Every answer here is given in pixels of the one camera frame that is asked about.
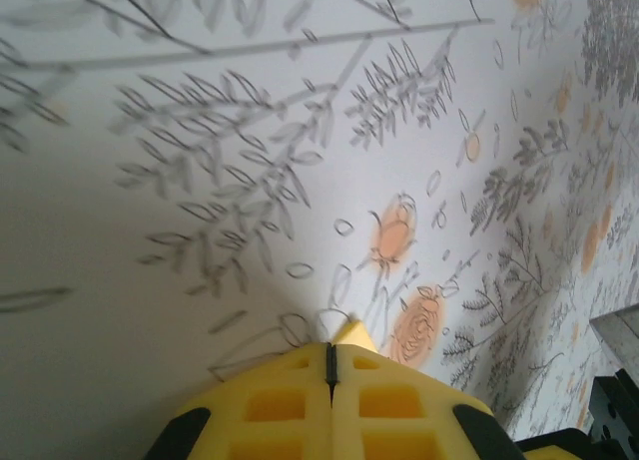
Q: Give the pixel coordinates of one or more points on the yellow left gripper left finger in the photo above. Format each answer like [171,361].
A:
[269,415]

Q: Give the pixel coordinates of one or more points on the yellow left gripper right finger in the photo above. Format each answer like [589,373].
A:
[394,415]

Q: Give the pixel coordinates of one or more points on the yellow cloth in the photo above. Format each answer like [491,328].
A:
[354,337]

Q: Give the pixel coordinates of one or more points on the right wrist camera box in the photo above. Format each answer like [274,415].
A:
[621,340]

